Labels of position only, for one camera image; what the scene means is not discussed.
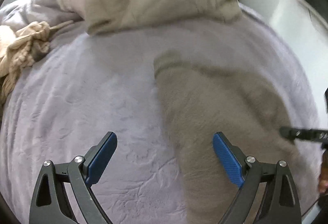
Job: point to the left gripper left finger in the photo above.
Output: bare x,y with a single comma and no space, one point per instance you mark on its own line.
50,203

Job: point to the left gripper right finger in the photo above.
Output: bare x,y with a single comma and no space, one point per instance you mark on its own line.
279,204

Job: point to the taupe fuzzy knit garment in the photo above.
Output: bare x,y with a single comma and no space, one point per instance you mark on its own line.
198,101

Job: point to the person's right hand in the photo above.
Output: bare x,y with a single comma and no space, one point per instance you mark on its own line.
323,177

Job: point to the lavender plush bed blanket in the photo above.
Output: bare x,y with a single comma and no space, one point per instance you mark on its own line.
89,85

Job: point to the beige cable knit sweater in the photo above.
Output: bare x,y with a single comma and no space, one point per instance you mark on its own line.
22,49

